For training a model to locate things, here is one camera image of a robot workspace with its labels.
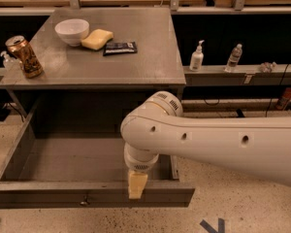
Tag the grey shelf rail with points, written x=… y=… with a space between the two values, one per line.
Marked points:
x=215 y=75

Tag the black stand base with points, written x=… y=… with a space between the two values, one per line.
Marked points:
x=239 y=113

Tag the white pump lotion bottle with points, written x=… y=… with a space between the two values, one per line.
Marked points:
x=197 y=57

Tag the grey top drawer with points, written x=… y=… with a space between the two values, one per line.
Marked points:
x=69 y=153

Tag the white bowl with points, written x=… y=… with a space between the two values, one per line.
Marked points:
x=72 y=31

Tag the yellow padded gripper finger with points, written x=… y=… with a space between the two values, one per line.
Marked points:
x=136 y=184

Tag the small clear sanitizer bottle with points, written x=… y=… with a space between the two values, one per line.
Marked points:
x=8 y=61

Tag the clear water bottle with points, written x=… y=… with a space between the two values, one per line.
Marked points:
x=234 y=58

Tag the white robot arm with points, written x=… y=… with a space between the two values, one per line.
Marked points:
x=258 y=146

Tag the orange spray bottle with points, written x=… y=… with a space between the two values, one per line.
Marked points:
x=284 y=99

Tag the orange drink can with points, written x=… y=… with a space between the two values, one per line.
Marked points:
x=20 y=48

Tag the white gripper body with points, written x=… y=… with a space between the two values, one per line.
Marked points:
x=141 y=164

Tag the dark snack bar packet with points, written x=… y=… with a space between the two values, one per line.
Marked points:
x=120 y=48

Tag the grey drawer cabinet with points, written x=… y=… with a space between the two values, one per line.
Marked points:
x=84 y=91

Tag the yellow sponge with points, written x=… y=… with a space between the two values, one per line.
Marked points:
x=97 y=39

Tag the crumpled clear plastic wrap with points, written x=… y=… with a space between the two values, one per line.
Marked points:
x=267 y=67

